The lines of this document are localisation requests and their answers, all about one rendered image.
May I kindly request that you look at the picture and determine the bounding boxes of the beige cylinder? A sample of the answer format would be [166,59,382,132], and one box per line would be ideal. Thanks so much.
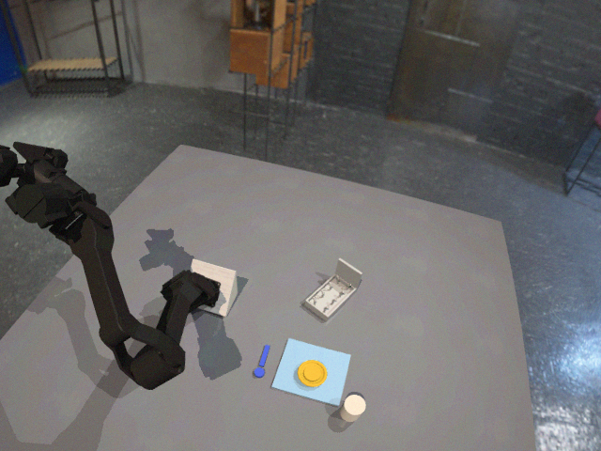
[340,395,365,422]

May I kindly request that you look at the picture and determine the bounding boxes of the yellow plate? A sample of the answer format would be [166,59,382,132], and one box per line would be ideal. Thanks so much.
[297,360,327,387]

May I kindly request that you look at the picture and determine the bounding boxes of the grey dish rack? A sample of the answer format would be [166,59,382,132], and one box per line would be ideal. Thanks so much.
[305,258,362,321]

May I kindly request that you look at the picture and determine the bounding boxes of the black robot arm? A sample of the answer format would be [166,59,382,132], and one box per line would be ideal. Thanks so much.
[5,176,221,390]

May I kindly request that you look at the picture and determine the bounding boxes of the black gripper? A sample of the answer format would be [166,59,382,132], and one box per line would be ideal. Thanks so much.
[0,142,68,187]

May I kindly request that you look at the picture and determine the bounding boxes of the light blue flat mat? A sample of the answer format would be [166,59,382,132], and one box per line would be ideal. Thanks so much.
[271,338,351,407]

